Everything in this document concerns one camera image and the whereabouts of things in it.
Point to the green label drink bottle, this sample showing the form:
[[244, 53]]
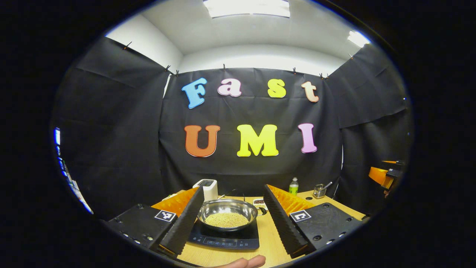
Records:
[[293, 190]]

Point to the white toaster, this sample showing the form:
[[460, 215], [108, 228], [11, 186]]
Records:
[[211, 191]]

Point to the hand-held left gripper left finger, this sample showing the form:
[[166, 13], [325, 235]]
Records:
[[184, 227]]

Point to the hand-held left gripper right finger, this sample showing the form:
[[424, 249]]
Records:
[[282, 223]]

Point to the black backdrop cloth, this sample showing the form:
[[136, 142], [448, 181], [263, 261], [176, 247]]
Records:
[[241, 108]]

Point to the small white flat dish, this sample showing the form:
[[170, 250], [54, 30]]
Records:
[[169, 196]]

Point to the black induction cooktop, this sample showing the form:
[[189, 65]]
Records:
[[223, 240]]

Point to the large ceiling light panel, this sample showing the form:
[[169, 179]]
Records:
[[246, 8]]

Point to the pile of yellow soybeans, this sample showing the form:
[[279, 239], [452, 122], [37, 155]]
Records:
[[227, 219]]

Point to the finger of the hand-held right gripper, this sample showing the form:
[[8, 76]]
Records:
[[379, 175]]

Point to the white divided bean dish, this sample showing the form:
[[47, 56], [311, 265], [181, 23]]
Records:
[[259, 201]]

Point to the small ceiling light panel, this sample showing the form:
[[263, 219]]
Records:
[[359, 38]]

